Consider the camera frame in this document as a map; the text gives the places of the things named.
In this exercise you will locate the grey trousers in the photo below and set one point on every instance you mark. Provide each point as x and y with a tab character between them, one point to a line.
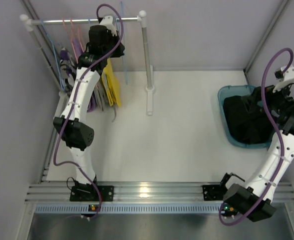
101	96

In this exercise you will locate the aluminium mounting rail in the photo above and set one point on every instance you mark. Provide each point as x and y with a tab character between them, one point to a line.
126	198

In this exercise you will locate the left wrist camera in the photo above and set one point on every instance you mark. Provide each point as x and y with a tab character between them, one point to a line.
108	22

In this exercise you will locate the black trousers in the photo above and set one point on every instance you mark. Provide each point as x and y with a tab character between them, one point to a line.
250	128

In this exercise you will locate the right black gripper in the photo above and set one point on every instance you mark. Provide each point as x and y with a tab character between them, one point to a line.
254	100

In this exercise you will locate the purple trousers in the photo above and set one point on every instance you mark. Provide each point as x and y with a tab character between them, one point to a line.
77	52

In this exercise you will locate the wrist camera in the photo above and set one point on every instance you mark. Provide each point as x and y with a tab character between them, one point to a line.
285	76
108	22

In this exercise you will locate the white metal clothes rack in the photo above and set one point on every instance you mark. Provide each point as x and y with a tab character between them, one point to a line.
93	60

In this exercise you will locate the pink wire hanger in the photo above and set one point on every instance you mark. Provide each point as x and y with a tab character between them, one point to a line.
68	31
76	31

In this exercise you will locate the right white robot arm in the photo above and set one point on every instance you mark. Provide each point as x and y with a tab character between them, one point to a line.
253	197

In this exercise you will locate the blue hanger far left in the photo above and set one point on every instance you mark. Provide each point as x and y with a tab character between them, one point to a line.
55	55

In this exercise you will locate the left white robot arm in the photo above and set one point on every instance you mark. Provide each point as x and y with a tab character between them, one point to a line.
75	137

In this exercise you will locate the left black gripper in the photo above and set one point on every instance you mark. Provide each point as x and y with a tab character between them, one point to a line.
117	50

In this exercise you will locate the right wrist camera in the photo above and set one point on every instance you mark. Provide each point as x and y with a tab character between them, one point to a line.
285	76

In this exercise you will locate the light blue wire hanger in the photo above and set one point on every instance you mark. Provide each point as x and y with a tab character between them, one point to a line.
121	30

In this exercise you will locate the yellow trousers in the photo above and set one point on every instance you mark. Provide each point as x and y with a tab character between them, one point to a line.
111	85

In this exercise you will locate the teal plastic basin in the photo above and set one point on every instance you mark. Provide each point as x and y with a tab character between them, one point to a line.
240	90

